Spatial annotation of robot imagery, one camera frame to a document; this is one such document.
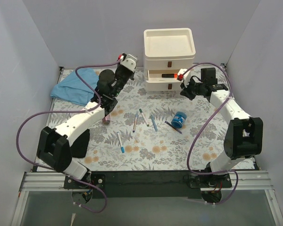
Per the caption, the black orange highlighter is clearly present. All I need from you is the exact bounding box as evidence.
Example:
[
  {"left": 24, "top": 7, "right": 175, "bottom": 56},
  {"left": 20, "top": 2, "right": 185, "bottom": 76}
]
[{"left": 161, "top": 73, "right": 177, "bottom": 78}]

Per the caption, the purple slim marker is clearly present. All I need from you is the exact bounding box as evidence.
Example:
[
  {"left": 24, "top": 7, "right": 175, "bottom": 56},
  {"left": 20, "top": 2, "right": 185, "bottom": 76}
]
[{"left": 133, "top": 111, "right": 139, "bottom": 133}]

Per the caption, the green-capped white marker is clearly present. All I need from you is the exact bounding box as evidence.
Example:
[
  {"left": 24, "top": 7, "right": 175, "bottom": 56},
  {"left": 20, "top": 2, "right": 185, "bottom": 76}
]
[{"left": 139, "top": 109, "right": 150, "bottom": 127}]

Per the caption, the white drawer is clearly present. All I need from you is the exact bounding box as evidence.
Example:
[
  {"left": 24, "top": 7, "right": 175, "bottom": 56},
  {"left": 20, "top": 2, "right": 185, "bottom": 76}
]
[{"left": 144, "top": 70, "right": 181, "bottom": 91}]

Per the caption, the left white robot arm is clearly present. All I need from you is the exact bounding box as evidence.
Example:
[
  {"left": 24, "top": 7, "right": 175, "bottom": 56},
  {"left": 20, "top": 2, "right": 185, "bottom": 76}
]
[{"left": 37, "top": 64, "right": 135, "bottom": 188}]

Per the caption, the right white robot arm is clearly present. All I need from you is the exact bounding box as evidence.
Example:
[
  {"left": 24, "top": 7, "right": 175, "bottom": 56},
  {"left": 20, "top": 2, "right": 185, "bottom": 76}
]
[{"left": 177, "top": 67, "right": 263, "bottom": 187}]

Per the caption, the pink-capped clear tube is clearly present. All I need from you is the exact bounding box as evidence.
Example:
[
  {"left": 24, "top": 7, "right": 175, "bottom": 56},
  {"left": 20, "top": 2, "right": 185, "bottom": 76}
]
[{"left": 102, "top": 114, "right": 111, "bottom": 125}]

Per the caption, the blue cloth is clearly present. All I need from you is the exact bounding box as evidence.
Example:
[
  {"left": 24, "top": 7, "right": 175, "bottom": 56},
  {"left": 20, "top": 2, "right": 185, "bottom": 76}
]
[{"left": 50, "top": 68, "right": 99, "bottom": 106}]

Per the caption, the blue round jar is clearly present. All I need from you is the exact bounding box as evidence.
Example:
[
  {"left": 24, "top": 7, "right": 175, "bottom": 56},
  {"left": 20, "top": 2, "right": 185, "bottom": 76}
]
[{"left": 171, "top": 111, "right": 187, "bottom": 129}]

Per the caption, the white three-drawer organizer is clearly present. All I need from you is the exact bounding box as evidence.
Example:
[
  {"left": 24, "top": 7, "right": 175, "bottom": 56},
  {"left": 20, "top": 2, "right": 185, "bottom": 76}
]
[{"left": 143, "top": 28, "right": 196, "bottom": 91}]

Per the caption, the blue marker pen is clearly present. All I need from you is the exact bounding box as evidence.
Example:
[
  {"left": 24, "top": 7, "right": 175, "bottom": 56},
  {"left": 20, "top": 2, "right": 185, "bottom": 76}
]
[{"left": 150, "top": 114, "right": 158, "bottom": 132}]

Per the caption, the purple pen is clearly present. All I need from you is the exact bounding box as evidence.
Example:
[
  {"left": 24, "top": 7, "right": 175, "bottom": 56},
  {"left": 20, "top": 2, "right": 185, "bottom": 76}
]
[{"left": 165, "top": 121, "right": 182, "bottom": 134}]

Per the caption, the floral table mat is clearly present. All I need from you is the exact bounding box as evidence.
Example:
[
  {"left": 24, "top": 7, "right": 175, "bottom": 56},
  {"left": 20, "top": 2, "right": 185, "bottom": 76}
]
[{"left": 36, "top": 65, "right": 254, "bottom": 171}]

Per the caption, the white marker blue cap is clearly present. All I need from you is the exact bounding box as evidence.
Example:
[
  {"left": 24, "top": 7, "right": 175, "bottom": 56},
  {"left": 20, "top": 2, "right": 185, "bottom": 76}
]
[{"left": 117, "top": 132, "right": 125, "bottom": 153}]

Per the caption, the black cloth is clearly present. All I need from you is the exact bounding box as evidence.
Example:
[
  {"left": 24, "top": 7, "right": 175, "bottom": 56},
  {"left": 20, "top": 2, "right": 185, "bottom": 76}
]
[{"left": 70, "top": 129, "right": 90, "bottom": 159}]

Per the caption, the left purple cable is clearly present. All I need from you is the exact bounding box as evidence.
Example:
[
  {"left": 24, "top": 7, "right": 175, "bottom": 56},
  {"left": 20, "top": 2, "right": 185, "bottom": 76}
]
[{"left": 16, "top": 60, "right": 108, "bottom": 214}]

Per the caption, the purple cable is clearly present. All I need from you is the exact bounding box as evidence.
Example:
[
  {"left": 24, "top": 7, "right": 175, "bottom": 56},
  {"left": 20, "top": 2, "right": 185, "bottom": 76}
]
[
  {"left": 16, "top": 60, "right": 108, "bottom": 214},
  {"left": 183, "top": 62, "right": 239, "bottom": 206}
]

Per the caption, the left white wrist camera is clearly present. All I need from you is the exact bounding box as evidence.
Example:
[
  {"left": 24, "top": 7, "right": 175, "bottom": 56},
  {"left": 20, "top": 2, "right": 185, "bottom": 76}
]
[{"left": 118, "top": 53, "right": 138, "bottom": 72}]

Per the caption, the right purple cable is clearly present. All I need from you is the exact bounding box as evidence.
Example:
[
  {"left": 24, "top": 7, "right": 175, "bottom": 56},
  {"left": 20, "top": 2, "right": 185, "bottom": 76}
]
[{"left": 183, "top": 62, "right": 239, "bottom": 206}]

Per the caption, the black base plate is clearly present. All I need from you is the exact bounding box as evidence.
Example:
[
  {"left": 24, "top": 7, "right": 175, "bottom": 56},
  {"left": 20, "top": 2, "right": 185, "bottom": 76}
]
[{"left": 64, "top": 170, "right": 232, "bottom": 199}]

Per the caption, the aluminium front rail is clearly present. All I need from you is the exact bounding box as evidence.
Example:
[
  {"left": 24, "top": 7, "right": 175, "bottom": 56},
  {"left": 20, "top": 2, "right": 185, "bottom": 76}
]
[{"left": 12, "top": 170, "right": 283, "bottom": 226}]

